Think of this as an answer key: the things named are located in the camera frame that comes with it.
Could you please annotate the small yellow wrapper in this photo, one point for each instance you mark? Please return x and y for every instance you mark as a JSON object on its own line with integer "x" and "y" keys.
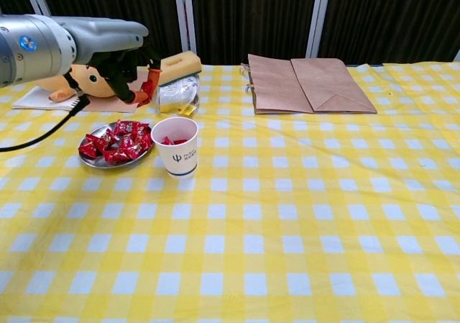
{"x": 187, "y": 110}

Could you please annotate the brown paper bag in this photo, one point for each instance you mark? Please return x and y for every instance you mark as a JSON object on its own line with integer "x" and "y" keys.
{"x": 287, "y": 85}

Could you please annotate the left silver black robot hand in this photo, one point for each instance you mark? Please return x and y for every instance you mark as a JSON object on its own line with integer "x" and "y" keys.
{"x": 108, "y": 37}

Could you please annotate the white snack packet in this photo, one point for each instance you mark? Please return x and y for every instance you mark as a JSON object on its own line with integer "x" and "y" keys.
{"x": 172, "y": 98}

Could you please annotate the white paper cup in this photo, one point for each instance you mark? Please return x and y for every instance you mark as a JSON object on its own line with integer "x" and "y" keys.
{"x": 179, "y": 157}

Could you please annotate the yellow white checkered tablecloth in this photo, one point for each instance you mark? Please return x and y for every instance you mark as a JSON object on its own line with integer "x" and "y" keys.
{"x": 251, "y": 229}

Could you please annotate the yellow sponge with slot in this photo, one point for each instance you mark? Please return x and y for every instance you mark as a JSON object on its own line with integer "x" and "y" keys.
{"x": 179, "y": 65}

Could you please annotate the white spiral notebook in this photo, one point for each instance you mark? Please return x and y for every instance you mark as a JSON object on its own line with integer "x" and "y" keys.
{"x": 32, "y": 101}

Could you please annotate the round metal plate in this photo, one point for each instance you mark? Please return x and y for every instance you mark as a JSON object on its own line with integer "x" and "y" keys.
{"x": 108, "y": 164}

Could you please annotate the yellow plush toy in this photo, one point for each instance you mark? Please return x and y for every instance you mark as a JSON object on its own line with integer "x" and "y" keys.
{"x": 95, "y": 87}

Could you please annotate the red candy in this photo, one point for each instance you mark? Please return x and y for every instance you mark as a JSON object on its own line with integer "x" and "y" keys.
{"x": 167, "y": 140}
{"x": 88, "y": 149}
{"x": 127, "y": 126}
{"x": 113, "y": 155}
{"x": 111, "y": 136}
{"x": 131, "y": 150}
{"x": 180, "y": 142}
{"x": 97, "y": 141}
{"x": 146, "y": 85}
{"x": 142, "y": 137}

